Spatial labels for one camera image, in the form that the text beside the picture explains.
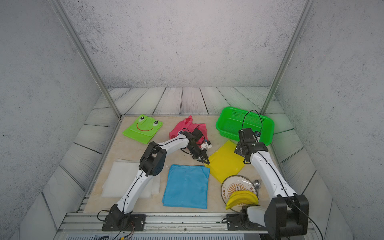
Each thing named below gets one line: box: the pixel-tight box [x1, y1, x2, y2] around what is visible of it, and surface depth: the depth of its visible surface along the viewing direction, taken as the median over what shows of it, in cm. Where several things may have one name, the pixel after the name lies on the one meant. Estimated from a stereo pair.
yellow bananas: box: [225, 190, 259, 210], surface depth 77 cm
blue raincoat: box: [162, 164, 210, 209], surface depth 86 cm
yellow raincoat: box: [204, 139, 245, 184], surface depth 95 cm
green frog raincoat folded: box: [122, 114, 164, 144], surface depth 113 cm
